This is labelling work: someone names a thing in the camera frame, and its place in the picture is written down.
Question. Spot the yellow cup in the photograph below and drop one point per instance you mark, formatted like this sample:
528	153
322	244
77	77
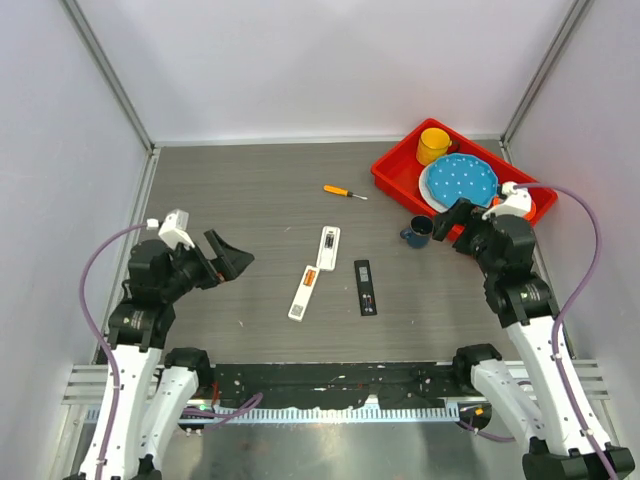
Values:
434	143

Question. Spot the black remote control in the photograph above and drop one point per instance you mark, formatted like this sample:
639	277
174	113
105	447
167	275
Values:
365	289

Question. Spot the white remote with orange batteries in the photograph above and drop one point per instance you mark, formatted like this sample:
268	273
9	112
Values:
303	294

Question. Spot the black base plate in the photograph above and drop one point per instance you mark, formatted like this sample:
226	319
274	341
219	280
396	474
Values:
336	386

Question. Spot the orange handle screwdriver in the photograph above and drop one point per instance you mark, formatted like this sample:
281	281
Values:
342	192

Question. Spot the red plastic tray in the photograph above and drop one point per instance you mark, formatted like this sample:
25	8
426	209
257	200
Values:
397	172

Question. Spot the dark blue mug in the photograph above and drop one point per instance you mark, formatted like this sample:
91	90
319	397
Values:
418	233

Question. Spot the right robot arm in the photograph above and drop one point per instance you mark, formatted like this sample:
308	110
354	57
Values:
553	424

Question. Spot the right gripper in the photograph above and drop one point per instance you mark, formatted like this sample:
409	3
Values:
461	212

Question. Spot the blue polka dot plate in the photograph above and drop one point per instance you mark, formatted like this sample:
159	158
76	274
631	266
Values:
455	176

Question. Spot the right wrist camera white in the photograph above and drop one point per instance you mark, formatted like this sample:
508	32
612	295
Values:
513	200

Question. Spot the orange bowl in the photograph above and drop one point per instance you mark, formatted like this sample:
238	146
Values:
529	216

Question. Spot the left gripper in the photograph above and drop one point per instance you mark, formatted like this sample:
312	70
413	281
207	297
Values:
228	263

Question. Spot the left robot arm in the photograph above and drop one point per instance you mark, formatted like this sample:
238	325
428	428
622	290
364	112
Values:
148	388

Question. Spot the white grey plate underneath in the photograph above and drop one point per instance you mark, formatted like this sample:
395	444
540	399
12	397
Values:
426	193

